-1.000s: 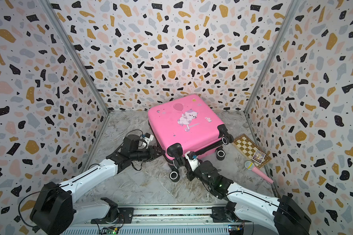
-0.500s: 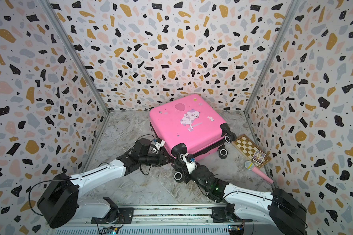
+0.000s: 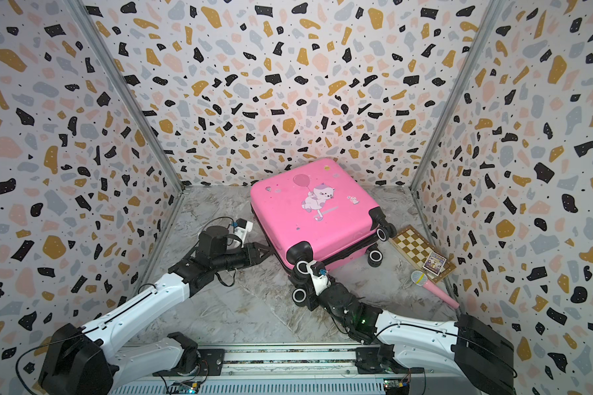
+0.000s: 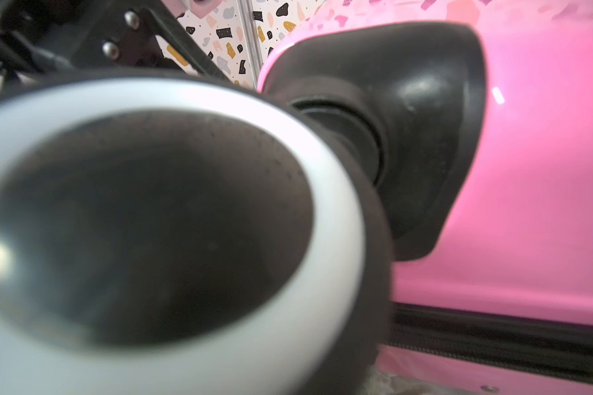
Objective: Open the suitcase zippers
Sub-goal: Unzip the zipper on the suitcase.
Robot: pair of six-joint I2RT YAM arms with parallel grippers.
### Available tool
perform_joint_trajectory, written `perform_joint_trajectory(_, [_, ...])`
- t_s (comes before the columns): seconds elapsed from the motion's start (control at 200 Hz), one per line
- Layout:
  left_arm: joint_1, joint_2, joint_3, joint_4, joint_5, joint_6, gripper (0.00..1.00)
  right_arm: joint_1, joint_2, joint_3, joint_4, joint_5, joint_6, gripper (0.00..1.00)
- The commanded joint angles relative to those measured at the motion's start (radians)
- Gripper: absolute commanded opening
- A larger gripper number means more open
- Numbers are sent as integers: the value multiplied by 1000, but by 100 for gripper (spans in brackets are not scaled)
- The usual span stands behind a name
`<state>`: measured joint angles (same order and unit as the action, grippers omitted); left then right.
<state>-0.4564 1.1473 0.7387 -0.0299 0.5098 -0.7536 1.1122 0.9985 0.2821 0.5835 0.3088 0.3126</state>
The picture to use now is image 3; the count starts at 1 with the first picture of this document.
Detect wooden chess board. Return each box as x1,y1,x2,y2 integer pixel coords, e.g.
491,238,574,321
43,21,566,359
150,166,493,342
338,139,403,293
390,225,456,283

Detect pink hard-shell suitcase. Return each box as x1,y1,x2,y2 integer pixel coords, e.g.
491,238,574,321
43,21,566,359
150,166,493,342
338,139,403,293
250,159,397,310

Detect green circuit board left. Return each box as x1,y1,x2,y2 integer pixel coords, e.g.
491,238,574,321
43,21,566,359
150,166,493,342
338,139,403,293
169,381,201,394

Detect aluminium corner post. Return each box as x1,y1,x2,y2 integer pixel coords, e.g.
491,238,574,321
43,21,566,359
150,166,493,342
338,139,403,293
64,1,184,193
409,0,506,195

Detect circuit board right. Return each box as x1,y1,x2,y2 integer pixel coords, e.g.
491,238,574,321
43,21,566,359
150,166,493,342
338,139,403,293
383,379,410,395

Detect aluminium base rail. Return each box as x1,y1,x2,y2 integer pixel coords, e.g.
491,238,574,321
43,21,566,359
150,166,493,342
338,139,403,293
112,343,478,394

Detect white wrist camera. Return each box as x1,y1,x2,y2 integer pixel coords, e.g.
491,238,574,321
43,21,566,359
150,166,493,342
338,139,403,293
307,261,330,296
232,218,254,245

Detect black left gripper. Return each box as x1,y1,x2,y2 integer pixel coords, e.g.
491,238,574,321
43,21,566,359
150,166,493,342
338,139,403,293
212,242,276,275

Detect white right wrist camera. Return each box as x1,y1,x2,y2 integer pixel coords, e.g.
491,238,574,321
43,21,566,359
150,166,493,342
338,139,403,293
307,261,330,296

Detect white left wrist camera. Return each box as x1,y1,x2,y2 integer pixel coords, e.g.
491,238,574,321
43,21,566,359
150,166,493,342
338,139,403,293
232,218,254,245

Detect left aluminium corner post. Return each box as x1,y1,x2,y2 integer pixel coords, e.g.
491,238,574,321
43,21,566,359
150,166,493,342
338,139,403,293
64,1,184,193

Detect pink toy microphone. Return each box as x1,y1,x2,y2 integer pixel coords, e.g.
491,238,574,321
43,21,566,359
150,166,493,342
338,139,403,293
411,270,460,309

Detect small card box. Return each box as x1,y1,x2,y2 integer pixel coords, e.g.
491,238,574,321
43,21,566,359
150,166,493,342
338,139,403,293
423,251,446,276

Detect right aluminium corner post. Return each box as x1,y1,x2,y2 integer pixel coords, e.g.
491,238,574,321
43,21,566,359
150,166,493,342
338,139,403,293
409,0,506,195

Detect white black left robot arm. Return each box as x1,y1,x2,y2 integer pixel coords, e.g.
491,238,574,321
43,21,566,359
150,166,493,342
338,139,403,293
38,225,273,394

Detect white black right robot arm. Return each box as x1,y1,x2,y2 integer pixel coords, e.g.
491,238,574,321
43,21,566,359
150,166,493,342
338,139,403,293
314,277,517,394

